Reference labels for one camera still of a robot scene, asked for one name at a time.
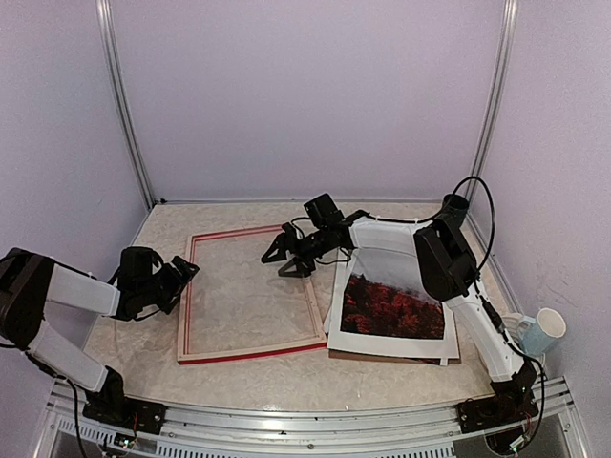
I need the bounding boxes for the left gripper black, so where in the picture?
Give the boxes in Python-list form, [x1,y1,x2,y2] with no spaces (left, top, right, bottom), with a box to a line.
[137,256,199,314]

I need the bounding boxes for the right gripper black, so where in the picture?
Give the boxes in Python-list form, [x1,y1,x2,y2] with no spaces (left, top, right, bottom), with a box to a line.
[261,227,331,278]

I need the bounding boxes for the wooden photo frame red edge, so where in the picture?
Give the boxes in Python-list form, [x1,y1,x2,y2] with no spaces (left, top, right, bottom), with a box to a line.
[177,225,327,365]

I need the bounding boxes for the autumn forest photo print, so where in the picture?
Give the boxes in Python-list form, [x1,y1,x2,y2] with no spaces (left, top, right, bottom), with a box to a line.
[340,249,445,341]

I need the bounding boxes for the white mat board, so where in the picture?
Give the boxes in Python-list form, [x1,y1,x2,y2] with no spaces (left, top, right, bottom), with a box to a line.
[325,249,460,364]

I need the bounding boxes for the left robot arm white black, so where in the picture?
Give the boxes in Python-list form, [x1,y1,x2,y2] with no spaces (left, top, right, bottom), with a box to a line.
[1,246,200,425]

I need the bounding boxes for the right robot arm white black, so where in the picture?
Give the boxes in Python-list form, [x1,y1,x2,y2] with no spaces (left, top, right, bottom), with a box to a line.
[261,193,545,427]

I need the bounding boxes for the brown backing board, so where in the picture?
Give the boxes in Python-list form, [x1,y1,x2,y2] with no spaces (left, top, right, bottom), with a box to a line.
[328,328,463,366]

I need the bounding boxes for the dark green cup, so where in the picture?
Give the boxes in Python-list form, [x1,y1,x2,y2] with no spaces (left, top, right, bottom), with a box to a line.
[441,194,470,227]

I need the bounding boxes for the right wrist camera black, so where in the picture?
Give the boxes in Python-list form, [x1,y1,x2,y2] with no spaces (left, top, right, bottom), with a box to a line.
[282,222,305,239]

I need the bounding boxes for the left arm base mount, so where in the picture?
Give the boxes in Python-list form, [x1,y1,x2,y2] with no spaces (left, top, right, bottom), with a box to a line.
[83,397,167,435]

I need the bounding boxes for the aluminium front rail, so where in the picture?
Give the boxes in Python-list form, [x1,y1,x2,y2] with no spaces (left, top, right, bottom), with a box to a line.
[32,376,588,458]

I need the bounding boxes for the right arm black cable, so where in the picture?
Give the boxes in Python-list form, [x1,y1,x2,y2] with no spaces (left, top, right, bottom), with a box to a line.
[376,176,494,278]

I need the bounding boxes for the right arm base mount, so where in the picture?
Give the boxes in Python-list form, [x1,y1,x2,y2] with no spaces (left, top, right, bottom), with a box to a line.
[456,396,539,434]

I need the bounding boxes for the left aluminium corner post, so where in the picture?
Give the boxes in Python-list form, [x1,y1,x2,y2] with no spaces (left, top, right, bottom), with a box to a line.
[95,0,157,211]

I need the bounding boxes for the aluminium corner post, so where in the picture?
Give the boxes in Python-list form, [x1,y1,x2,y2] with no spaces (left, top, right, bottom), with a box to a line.
[95,0,157,211]
[471,0,519,177]

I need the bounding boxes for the right aluminium corner post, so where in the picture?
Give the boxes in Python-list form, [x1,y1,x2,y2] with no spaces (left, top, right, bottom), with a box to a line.
[471,0,519,177]

